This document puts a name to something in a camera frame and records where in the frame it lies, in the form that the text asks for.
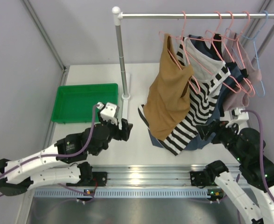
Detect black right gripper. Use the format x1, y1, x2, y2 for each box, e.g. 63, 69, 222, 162
196, 117, 246, 162

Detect tan tank top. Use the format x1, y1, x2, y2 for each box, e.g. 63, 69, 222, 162
143, 34, 194, 140

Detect pink wire hanger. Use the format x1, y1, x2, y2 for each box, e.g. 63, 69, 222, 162
159, 10, 202, 95

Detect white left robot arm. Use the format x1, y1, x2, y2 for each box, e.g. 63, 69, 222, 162
0, 119, 133, 196

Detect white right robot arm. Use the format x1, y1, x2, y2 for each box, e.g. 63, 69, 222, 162
196, 119, 274, 224

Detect black white striped tank top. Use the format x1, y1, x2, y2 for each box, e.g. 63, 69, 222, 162
138, 35, 232, 156

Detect navy blue tank top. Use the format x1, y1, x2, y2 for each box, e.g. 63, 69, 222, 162
149, 34, 244, 151

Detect pink hanger with navy top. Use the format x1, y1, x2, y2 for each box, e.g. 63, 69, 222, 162
211, 11, 241, 91

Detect pink hanger with striped top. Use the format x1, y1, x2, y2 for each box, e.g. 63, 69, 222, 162
188, 11, 242, 93

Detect dusty pink tank top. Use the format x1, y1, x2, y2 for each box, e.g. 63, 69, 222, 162
223, 31, 262, 111

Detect green plastic tray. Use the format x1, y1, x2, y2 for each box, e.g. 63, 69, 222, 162
51, 83, 119, 124

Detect metal clothes rack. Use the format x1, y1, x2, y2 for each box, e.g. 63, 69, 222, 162
112, 7, 274, 130

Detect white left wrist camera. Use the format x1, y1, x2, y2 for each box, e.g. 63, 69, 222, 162
97, 102, 119, 125

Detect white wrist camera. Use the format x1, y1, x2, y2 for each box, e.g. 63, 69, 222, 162
220, 107, 249, 133
97, 102, 119, 125

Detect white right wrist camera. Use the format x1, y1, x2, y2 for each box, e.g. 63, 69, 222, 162
220, 107, 249, 133

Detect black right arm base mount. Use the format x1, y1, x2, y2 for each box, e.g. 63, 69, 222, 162
190, 170, 219, 189

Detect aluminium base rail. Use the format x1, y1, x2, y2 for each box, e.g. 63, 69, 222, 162
24, 164, 274, 199

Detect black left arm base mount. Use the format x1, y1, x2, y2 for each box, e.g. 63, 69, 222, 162
66, 172, 108, 187

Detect light blue wire hanger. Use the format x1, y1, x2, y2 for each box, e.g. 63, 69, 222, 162
233, 10, 268, 98

